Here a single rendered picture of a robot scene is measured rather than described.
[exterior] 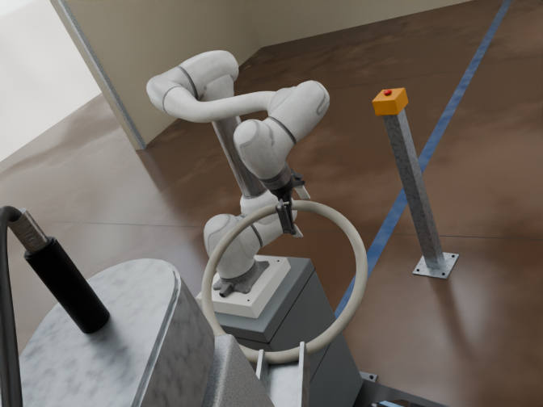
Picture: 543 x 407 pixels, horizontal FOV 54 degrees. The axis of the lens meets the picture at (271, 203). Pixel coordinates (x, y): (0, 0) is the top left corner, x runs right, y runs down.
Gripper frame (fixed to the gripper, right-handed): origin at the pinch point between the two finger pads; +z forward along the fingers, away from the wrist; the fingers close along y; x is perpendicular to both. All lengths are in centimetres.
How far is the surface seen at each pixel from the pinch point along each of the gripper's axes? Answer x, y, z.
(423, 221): 15, -67, 120
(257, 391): 22, 63, -51
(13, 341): 19, 70, -96
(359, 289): 23.0, 26.3, -6.3
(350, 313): 21.2, 32.8, -6.2
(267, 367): 1.4, 48.0, -5.7
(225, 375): 22, 63, -62
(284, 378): 7, 50, -6
